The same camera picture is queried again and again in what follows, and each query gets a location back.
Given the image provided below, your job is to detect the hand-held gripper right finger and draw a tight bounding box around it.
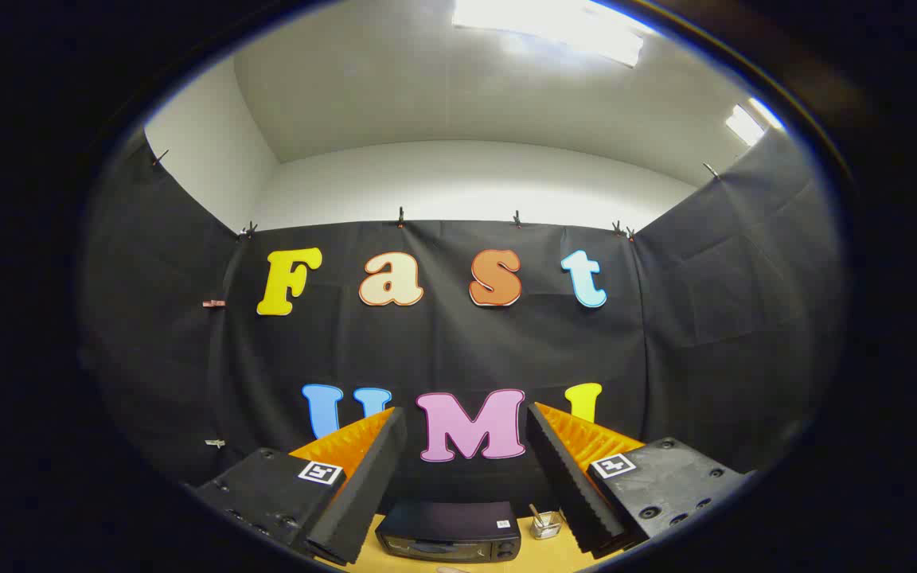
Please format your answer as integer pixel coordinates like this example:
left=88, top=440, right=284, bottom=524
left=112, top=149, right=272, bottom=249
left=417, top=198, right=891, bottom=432
left=525, top=402, right=754, bottom=558

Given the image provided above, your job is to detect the large ceiling light panel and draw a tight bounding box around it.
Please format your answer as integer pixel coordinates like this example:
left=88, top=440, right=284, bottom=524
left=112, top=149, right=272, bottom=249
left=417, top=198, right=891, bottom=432
left=452, top=0, right=658, bottom=68

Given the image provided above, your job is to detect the black backdrop cloth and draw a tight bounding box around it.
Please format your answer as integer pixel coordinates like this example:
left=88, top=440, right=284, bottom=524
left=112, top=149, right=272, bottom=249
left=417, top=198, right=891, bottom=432
left=80, top=127, right=849, bottom=510

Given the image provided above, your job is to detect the glass jar with wooden stick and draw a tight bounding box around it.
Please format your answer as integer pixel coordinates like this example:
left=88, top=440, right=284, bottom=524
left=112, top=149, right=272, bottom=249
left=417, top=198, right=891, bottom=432
left=528, top=503, right=564, bottom=540

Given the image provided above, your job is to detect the row of black cloth clips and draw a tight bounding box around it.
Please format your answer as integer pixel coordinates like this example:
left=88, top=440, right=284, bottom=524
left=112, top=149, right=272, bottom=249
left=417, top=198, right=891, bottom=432
left=152, top=147, right=722, bottom=241

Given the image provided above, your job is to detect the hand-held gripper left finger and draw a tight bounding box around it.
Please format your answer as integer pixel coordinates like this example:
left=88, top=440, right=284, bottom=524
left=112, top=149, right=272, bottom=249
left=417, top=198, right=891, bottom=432
left=184, top=406, right=409, bottom=567

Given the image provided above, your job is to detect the black toaster oven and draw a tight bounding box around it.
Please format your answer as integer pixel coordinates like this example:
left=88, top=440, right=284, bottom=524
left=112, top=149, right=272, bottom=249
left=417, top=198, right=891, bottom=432
left=375, top=500, right=523, bottom=563

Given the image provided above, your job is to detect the small ceiling light panel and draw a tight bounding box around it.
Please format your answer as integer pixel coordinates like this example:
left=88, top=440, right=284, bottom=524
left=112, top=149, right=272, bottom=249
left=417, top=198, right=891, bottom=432
left=725, top=95, right=786, bottom=148

